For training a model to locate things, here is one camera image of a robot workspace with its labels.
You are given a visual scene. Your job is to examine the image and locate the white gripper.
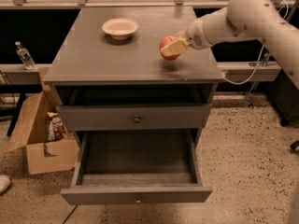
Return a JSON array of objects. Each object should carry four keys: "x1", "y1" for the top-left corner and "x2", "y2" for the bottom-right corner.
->
[{"x1": 160, "y1": 17, "x2": 213, "y2": 57}]

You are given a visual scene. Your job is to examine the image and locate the red apple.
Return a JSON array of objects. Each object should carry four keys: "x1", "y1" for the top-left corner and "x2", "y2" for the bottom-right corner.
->
[{"x1": 159, "y1": 35, "x2": 179, "y2": 61}]

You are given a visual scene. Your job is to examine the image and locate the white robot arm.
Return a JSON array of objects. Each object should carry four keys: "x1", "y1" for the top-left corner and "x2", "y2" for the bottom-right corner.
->
[{"x1": 172, "y1": 0, "x2": 299, "y2": 224}]

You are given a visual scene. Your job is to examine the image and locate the grey wooden drawer cabinet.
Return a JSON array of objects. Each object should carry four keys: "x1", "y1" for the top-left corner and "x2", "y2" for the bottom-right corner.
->
[{"x1": 43, "y1": 6, "x2": 225, "y2": 147}]

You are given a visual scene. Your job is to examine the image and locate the closed grey drawer with knob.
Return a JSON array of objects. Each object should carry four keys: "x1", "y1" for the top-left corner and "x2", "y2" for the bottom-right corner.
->
[{"x1": 58, "y1": 105, "x2": 211, "y2": 131}]

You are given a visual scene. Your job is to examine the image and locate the open grey lower drawer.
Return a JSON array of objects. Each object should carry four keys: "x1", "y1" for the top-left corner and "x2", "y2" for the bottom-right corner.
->
[{"x1": 61, "y1": 130, "x2": 212, "y2": 205}]

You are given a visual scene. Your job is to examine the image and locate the white paper bowl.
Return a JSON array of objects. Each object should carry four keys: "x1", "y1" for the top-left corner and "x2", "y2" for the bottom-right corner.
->
[{"x1": 102, "y1": 18, "x2": 138, "y2": 41}]

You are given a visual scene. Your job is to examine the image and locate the metal stand pole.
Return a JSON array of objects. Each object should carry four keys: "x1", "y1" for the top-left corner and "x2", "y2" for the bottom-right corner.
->
[{"x1": 246, "y1": 5, "x2": 299, "y2": 105}]

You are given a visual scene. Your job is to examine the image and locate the dark cabinet at right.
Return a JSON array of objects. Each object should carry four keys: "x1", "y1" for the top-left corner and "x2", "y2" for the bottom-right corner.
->
[{"x1": 269, "y1": 71, "x2": 299, "y2": 127}]

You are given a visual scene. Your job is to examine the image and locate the brown snack bag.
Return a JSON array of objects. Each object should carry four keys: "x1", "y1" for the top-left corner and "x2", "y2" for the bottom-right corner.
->
[{"x1": 48, "y1": 112, "x2": 66, "y2": 141}]

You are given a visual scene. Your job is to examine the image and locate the clear plastic water bottle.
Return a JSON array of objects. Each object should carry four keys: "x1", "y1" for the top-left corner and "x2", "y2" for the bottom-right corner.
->
[{"x1": 15, "y1": 41, "x2": 36, "y2": 70}]

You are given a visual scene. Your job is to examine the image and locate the black table leg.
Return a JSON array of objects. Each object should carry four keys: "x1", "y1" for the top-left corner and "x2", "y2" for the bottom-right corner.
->
[{"x1": 7, "y1": 93, "x2": 26, "y2": 137}]

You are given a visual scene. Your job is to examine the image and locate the open cardboard box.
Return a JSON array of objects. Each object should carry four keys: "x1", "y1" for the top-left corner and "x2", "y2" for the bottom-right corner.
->
[{"x1": 5, "y1": 68, "x2": 78, "y2": 175}]

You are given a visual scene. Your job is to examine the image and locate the white shoe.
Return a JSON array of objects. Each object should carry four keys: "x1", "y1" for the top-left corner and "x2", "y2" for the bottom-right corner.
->
[{"x1": 0, "y1": 175, "x2": 11, "y2": 193}]

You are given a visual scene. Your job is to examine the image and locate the white cable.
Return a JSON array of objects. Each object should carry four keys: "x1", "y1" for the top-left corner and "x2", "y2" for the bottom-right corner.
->
[{"x1": 222, "y1": 0, "x2": 291, "y2": 86}]

